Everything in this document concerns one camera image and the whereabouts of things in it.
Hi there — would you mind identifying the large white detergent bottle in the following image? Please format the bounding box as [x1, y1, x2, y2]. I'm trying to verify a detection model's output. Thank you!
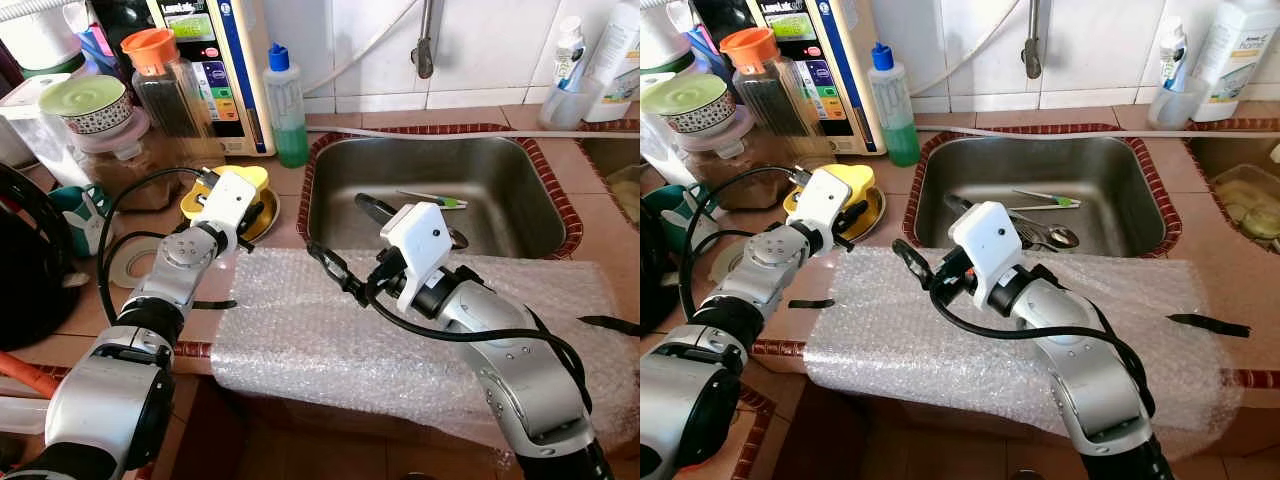
[584, 0, 641, 124]
[1189, 0, 1280, 124]

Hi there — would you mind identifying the steel spoon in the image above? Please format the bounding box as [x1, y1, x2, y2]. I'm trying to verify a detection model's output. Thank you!
[1009, 221, 1082, 252]

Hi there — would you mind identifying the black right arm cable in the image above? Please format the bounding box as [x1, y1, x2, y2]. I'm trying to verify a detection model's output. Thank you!
[362, 268, 593, 403]
[923, 278, 1153, 413]

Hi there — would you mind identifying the white plastic tray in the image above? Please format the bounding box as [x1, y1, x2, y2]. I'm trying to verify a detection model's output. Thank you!
[0, 394, 52, 437]

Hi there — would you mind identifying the green dish soap bottle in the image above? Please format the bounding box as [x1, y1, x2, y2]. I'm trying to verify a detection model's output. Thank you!
[264, 42, 312, 169]
[869, 41, 922, 169]

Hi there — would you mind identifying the clear plastic container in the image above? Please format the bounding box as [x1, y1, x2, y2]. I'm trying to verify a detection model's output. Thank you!
[1209, 164, 1280, 242]
[604, 162, 641, 227]

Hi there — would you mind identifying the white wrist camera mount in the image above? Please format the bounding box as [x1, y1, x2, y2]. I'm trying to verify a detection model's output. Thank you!
[192, 171, 260, 237]
[947, 201, 1024, 310]
[794, 167, 854, 237]
[379, 201, 454, 314]

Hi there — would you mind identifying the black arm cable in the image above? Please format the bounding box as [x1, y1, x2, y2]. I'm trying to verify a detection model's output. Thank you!
[923, 278, 1153, 413]
[362, 268, 593, 403]
[96, 166, 217, 323]
[679, 164, 812, 323]

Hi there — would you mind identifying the cream water ionizer machine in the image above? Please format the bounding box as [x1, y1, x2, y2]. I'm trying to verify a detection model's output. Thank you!
[751, 0, 887, 157]
[147, 0, 277, 157]

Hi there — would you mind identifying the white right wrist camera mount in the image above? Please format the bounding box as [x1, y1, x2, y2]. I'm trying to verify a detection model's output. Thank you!
[379, 201, 454, 314]
[947, 201, 1024, 310]

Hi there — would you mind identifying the black round appliance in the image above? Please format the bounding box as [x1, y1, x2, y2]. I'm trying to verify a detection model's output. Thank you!
[0, 162, 82, 352]

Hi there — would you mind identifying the green white mug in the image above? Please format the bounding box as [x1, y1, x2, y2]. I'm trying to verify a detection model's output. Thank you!
[47, 182, 117, 257]
[642, 182, 707, 252]

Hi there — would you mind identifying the brown filled jar pink lid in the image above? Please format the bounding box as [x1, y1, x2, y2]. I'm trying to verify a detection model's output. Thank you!
[679, 104, 803, 212]
[74, 107, 198, 212]

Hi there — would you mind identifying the steel faucet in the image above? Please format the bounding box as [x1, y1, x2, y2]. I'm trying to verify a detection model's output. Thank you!
[411, 0, 439, 80]
[1019, 0, 1047, 80]

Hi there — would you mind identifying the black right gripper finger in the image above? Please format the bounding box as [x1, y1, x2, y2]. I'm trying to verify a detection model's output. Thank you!
[944, 192, 988, 223]
[307, 241, 368, 307]
[354, 192, 398, 228]
[892, 237, 948, 298]

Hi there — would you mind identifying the clear plastic cup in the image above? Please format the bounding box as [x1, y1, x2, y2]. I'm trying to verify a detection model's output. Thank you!
[539, 75, 602, 130]

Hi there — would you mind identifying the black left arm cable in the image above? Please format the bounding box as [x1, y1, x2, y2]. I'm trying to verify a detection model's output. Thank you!
[96, 166, 217, 323]
[679, 164, 812, 323]

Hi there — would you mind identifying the steel plate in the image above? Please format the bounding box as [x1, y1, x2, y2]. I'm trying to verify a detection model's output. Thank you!
[179, 185, 282, 245]
[782, 185, 888, 245]

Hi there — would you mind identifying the yellow plastic bowl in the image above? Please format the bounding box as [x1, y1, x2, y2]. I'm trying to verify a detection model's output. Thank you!
[179, 164, 272, 222]
[784, 162, 877, 217]

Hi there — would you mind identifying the white tape roll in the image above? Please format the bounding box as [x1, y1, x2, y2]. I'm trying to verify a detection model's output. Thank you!
[107, 236, 162, 290]
[709, 239, 747, 287]

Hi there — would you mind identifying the orange hose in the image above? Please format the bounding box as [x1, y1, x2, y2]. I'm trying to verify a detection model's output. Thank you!
[0, 349, 62, 400]

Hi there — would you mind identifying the white green pot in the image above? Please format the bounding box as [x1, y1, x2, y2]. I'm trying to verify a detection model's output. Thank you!
[640, 0, 692, 74]
[0, 0, 87, 80]

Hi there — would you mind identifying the green lid patterned tin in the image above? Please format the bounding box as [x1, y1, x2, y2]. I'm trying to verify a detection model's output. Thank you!
[37, 74, 135, 137]
[640, 72, 739, 135]

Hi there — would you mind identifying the glass jar orange lid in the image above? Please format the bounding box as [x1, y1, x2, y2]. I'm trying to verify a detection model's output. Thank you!
[719, 27, 817, 142]
[119, 27, 217, 142]

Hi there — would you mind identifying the steel sink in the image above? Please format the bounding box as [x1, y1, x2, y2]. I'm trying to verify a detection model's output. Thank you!
[299, 124, 584, 260]
[902, 124, 1184, 260]
[1181, 130, 1280, 252]
[579, 130, 641, 237]

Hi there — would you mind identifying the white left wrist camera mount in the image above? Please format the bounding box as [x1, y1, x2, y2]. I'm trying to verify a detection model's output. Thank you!
[192, 171, 260, 237]
[794, 167, 854, 237]

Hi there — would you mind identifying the clear bubble wrap sheet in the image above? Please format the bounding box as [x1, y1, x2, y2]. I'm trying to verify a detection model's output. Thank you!
[802, 244, 1242, 463]
[209, 244, 641, 453]

